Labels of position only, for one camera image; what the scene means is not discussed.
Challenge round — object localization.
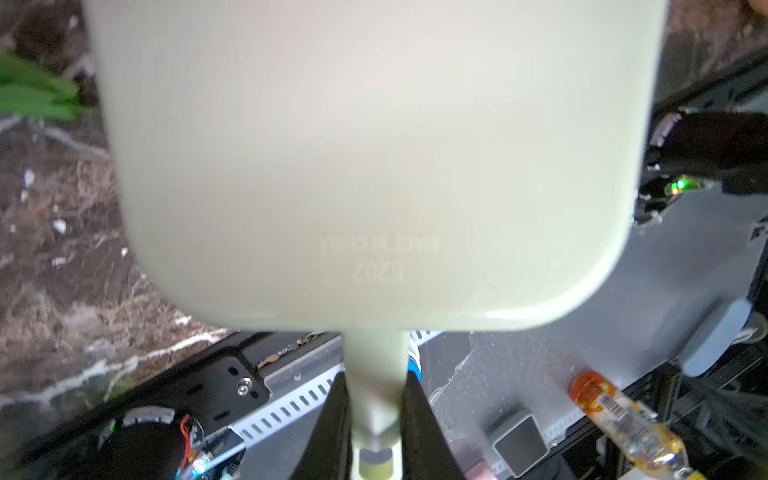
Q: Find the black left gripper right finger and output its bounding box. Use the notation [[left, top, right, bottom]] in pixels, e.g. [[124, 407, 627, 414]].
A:
[[401, 371, 465, 480]]

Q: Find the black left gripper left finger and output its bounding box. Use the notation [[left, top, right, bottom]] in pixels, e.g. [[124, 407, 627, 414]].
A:
[[290, 372, 351, 480]]

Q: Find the light green plastic dustpan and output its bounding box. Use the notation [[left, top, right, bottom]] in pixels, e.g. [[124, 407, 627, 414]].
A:
[[84, 1, 667, 479]]

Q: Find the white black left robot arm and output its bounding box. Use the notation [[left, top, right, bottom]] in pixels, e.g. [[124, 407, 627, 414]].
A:
[[86, 370, 464, 479]]

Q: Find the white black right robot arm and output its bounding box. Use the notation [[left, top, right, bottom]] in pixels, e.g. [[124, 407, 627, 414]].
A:
[[634, 109, 767, 227]]

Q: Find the grey square box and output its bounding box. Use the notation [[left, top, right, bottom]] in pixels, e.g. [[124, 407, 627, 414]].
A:
[[490, 407, 550, 470]]

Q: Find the orange cap drink bottle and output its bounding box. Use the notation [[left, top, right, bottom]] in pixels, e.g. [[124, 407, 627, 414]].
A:
[[569, 371, 704, 479]]

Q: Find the green paper scrap middle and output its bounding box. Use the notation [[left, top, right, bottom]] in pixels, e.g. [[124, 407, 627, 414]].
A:
[[1, 51, 95, 121]]

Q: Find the white slotted cable duct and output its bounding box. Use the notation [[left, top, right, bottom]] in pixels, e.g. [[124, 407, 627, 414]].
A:
[[230, 328, 442, 448]]

